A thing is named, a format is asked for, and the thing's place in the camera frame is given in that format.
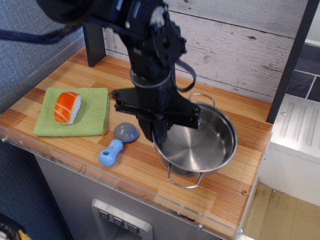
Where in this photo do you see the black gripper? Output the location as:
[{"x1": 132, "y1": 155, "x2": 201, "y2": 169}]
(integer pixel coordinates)
[{"x1": 110, "y1": 71, "x2": 202, "y2": 150}]

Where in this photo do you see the silver metal pan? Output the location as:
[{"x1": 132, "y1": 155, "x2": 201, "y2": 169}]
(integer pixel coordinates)
[{"x1": 152, "y1": 92, "x2": 238, "y2": 189}]

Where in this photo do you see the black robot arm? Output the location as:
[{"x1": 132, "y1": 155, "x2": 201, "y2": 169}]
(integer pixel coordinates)
[{"x1": 38, "y1": 0, "x2": 201, "y2": 144}]

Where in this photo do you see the green microfiber cloth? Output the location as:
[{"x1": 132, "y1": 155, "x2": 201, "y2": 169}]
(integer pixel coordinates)
[{"x1": 33, "y1": 87, "x2": 109, "y2": 137}]

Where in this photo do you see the salmon nigiri sushi toy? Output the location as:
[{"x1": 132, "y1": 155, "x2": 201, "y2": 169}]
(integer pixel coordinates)
[{"x1": 54, "y1": 91, "x2": 82, "y2": 125}]

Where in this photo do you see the grey toy fridge cabinet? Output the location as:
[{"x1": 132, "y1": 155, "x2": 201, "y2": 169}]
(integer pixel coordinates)
[{"x1": 36, "y1": 156, "x2": 217, "y2": 240}]

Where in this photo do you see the silver dispenser button panel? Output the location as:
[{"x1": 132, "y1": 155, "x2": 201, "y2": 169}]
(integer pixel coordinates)
[{"x1": 91, "y1": 198, "x2": 154, "y2": 240}]

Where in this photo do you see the clear acrylic edge guard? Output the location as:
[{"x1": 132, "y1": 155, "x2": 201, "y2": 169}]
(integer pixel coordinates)
[{"x1": 0, "y1": 127, "x2": 243, "y2": 240}]

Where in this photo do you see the white ribbed appliance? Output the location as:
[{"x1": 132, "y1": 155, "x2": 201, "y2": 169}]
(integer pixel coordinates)
[{"x1": 259, "y1": 94, "x2": 320, "y2": 206}]

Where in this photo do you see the yellow and black object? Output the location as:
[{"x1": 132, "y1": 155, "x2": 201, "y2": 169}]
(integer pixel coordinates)
[{"x1": 0, "y1": 213, "x2": 31, "y2": 240}]

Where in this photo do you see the grey scoop with blue handle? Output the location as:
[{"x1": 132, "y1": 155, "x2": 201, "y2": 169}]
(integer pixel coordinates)
[{"x1": 98, "y1": 122, "x2": 139, "y2": 167}]

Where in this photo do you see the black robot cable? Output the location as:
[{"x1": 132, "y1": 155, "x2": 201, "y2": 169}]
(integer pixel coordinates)
[{"x1": 172, "y1": 58, "x2": 197, "y2": 93}]

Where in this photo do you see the black left frame post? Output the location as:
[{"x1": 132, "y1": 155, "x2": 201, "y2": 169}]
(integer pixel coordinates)
[{"x1": 82, "y1": 22, "x2": 106, "y2": 67}]

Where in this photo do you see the black vertical frame post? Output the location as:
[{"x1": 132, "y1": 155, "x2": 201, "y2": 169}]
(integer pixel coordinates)
[{"x1": 266, "y1": 0, "x2": 320, "y2": 124}]

